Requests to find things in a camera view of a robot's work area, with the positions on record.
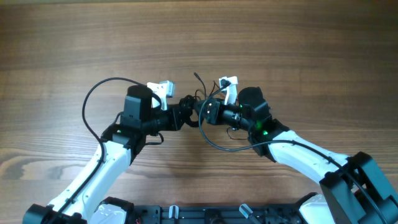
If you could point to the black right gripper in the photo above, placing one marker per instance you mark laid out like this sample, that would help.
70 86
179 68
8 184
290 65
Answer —
212 116

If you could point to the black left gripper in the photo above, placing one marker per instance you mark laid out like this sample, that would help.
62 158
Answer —
176 121

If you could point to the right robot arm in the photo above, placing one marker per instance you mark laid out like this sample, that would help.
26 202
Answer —
354 188

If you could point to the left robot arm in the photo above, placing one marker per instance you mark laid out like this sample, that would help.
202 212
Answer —
145 113

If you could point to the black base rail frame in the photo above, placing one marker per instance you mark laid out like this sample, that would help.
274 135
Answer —
269 214

